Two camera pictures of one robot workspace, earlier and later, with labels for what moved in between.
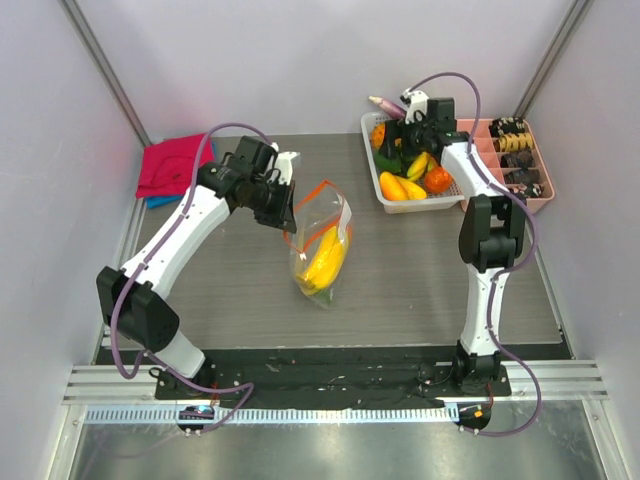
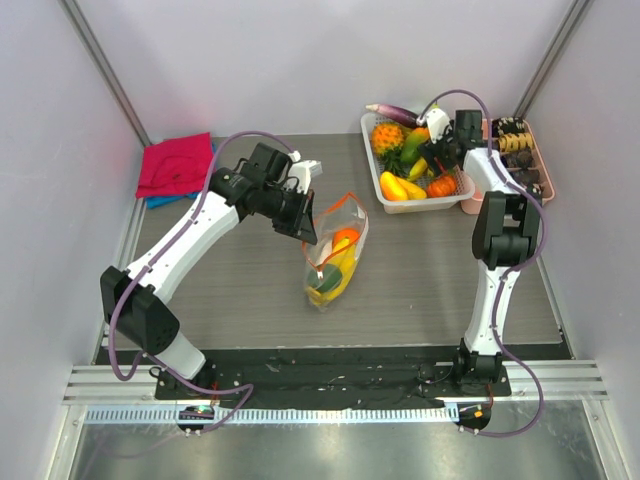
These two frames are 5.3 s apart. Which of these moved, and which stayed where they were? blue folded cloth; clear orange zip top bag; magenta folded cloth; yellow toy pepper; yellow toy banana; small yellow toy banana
Moved: clear orange zip top bag; yellow toy banana
Stayed: small yellow toy banana; yellow toy pepper; blue folded cloth; magenta folded cloth
